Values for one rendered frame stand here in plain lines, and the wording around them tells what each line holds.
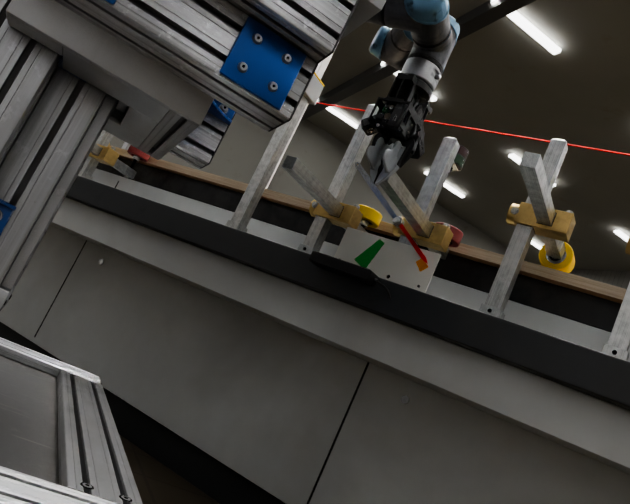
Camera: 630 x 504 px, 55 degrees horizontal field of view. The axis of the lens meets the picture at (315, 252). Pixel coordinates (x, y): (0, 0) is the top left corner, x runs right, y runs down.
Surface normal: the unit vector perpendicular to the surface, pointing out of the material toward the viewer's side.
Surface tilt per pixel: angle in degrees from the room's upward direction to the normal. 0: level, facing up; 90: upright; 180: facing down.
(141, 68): 90
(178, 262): 90
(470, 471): 90
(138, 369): 90
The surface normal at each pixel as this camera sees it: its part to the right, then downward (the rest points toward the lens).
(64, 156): 0.39, 0.00
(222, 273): -0.43, -0.36
